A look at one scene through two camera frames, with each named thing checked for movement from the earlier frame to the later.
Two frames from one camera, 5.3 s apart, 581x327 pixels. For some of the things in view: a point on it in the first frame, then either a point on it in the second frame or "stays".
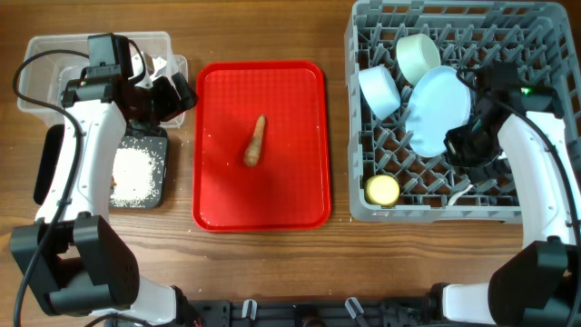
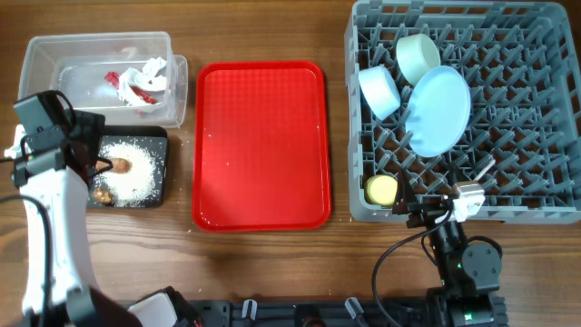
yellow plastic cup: [382, 190] stays
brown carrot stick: [252, 152] -> [120, 165]
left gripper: [171, 106] -> [91, 128]
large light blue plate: [438, 101] stays
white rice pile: [133, 177] stays
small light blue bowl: [379, 91] stays
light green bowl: [416, 55] stays
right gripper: [451, 142] -> [424, 213]
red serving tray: [289, 189] stays
